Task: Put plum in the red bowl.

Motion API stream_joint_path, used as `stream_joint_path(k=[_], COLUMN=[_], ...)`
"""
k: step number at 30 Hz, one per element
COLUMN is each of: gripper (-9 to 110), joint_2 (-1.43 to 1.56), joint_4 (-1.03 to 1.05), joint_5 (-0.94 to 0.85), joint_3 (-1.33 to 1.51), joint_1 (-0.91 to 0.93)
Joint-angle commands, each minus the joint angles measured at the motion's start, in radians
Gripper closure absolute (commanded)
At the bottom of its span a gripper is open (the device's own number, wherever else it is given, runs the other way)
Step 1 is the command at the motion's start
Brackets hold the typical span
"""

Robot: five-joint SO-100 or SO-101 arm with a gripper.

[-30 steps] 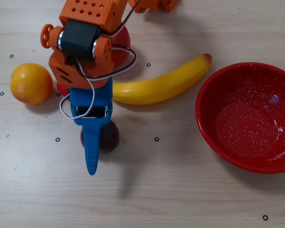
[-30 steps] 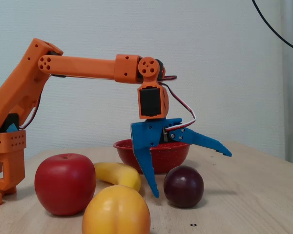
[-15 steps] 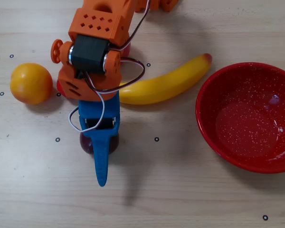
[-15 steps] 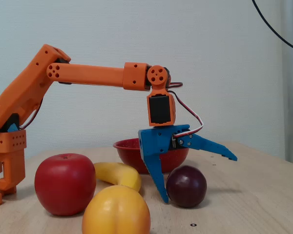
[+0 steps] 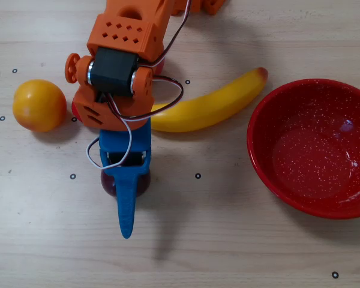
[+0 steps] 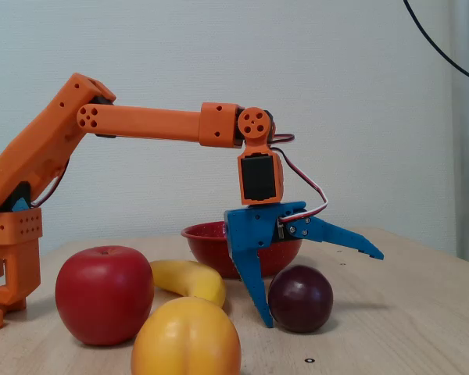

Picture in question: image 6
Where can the red speckled bowl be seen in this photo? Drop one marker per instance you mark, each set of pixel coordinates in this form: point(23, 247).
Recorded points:
point(211, 250)

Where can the orange yellow peach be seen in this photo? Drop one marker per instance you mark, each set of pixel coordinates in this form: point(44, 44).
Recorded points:
point(185, 340)

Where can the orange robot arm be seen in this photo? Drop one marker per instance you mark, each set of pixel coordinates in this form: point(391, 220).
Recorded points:
point(140, 123)

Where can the grey metal pole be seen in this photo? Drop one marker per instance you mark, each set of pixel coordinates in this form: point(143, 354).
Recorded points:
point(467, 136)

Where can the yellow banana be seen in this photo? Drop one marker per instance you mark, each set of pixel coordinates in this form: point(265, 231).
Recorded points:
point(195, 279)

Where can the dark purple plum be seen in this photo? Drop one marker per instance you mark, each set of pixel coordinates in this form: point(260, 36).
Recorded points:
point(301, 298)

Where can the red apple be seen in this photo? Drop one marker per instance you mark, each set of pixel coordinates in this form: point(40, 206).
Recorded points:
point(103, 295)

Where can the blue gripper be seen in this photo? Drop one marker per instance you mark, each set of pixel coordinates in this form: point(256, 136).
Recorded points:
point(252, 230)

